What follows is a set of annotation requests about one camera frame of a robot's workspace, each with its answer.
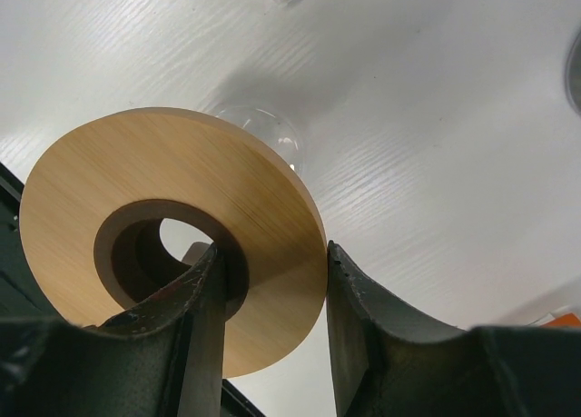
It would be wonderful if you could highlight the orange coffee filter box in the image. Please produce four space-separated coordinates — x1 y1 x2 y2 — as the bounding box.
534 306 581 328

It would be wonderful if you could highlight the clear glass carafe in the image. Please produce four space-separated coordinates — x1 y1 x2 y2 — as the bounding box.
215 105 304 175

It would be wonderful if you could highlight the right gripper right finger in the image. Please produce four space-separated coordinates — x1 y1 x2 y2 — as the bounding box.
327 243 580 416

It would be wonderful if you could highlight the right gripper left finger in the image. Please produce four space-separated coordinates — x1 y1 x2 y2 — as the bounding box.
1 247 226 416

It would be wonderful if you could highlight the grey glass carafe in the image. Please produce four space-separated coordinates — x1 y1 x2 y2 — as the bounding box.
564 33 581 115

